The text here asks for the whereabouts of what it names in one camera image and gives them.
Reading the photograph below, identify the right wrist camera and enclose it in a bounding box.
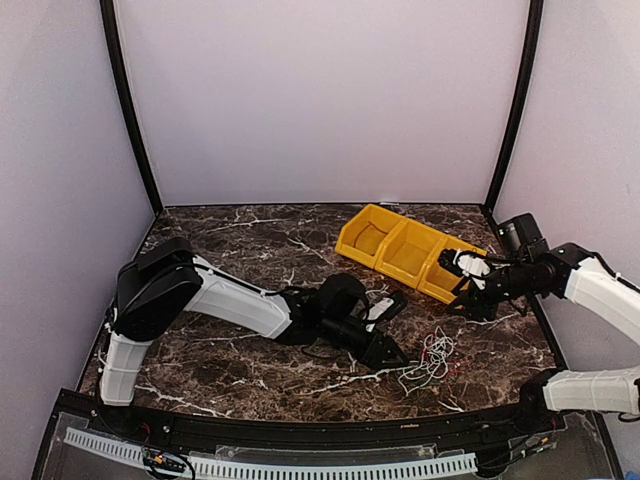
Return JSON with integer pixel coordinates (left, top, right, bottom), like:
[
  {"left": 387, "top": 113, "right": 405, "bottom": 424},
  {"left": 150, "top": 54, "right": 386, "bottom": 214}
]
[{"left": 438, "top": 249, "right": 491, "bottom": 290}]

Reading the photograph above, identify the black front rail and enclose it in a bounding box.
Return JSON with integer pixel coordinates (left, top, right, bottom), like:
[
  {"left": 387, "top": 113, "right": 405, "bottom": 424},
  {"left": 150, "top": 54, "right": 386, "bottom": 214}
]
[{"left": 55, "top": 389, "right": 566, "bottom": 451}]

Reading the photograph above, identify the black frame post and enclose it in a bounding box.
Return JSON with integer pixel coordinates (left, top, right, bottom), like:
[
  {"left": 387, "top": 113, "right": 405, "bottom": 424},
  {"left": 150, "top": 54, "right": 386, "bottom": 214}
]
[
  {"left": 483, "top": 0, "right": 544, "bottom": 216},
  {"left": 99, "top": 0, "right": 164, "bottom": 217}
]

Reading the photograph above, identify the yellow bin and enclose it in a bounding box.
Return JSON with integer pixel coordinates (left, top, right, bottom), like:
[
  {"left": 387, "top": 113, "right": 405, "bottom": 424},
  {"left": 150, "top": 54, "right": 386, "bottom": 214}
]
[
  {"left": 417, "top": 235, "right": 487, "bottom": 304},
  {"left": 375, "top": 219, "right": 445, "bottom": 288},
  {"left": 335, "top": 204, "right": 404, "bottom": 269}
]

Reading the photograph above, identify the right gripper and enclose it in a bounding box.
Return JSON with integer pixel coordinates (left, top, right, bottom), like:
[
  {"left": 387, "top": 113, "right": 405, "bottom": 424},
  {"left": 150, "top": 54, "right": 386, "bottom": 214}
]
[{"left": 446, "top": 258, "right": 534, "bottom": 322}]

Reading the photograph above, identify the right black frame post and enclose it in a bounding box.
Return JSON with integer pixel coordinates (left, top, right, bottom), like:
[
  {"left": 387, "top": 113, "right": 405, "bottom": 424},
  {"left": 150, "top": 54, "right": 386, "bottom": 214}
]
[{"left": 483, "top": 0, "right": 544, "bottom": 216}]

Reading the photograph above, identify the yellow bin right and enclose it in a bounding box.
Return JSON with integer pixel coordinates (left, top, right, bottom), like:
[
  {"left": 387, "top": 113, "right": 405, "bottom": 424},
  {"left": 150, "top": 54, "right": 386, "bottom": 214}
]
[{"left": 417, "top": 235, "right": 487, "bottom": 304}]

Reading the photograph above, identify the red cable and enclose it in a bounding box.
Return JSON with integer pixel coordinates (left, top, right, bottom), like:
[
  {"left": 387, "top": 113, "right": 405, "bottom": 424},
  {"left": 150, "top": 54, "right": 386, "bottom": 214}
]
[{"left": 417, "top": 329, "right": 471, "bottom": 389}]

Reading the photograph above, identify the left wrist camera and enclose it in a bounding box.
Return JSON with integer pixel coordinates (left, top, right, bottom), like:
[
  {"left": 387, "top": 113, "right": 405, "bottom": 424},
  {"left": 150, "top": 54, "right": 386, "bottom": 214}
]
[{"left": 364, "top": 290, "right": 408, "bottom": 324}]

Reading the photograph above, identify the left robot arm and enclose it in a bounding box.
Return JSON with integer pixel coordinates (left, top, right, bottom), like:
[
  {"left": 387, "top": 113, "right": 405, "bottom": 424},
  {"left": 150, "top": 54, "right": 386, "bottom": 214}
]
[{"left": 97, "top": 237, "right": 409, "bottom": 436}]

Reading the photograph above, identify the left black frame post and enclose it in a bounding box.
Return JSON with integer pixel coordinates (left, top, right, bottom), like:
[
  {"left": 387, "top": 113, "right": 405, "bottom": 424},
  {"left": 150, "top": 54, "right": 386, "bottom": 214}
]
[{"left": 99, "top": 0, "right": 164, "bottom": 217}]

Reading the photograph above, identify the white slotted cable duct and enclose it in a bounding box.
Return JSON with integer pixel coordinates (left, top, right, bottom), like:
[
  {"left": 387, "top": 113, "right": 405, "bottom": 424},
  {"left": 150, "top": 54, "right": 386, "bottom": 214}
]
[{"left": 64, "top": 428, "right": 477, "bottom": 480}]

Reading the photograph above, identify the white cable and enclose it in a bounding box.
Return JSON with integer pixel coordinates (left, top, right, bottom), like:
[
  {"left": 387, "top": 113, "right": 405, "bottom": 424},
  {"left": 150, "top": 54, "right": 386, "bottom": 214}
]
[{"left": 397, "top": 326, "right": 457, "bottom": 397}]

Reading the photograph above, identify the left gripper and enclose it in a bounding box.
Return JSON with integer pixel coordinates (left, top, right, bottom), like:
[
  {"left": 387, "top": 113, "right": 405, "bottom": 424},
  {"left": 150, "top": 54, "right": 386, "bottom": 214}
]
[{"left": 321, "top": 315, "right": 410, "bottom": 371}]

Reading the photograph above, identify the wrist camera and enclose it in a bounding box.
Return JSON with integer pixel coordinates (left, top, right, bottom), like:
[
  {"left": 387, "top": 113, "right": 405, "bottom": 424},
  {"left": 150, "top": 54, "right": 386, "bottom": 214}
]
[
  {"left": 364, "top": 290, "right": 408, "bottom": 324},
  {"left": 438, "top": 249, "right": 491, "bottom": 290}
]

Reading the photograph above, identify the yellow bin left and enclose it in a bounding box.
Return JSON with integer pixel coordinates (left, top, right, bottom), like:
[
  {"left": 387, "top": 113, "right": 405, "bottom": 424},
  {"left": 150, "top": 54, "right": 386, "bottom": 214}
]
[{"left": 335, "top": 204, "right": 404, "bottom": 269}]

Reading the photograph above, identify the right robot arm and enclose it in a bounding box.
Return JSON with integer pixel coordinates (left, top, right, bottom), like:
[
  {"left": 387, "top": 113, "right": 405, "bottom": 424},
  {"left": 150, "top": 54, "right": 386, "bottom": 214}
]
[{"left": 438, "top": 213, "right": 639, "bottom": 434}]

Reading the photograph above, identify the yellow bin middle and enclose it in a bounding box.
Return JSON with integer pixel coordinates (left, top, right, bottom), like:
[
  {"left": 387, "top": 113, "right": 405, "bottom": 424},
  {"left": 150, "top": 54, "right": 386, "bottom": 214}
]
[{"left": 375, "top": 219, "right": 445, "bottom": 288}]

